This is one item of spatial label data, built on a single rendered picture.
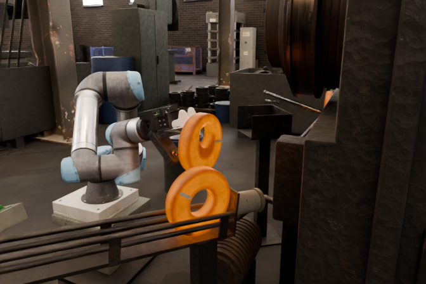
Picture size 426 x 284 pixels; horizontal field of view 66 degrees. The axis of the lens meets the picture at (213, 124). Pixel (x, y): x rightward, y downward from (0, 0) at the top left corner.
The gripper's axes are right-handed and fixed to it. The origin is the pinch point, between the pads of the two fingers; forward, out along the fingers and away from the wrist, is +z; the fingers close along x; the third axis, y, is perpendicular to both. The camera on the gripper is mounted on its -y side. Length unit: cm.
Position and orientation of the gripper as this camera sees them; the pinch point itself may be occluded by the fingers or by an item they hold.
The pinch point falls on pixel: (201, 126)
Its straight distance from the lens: 83.6
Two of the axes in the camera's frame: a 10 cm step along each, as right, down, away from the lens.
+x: 5.6, -2.3, 8.0
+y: -2.4, -9.6, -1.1
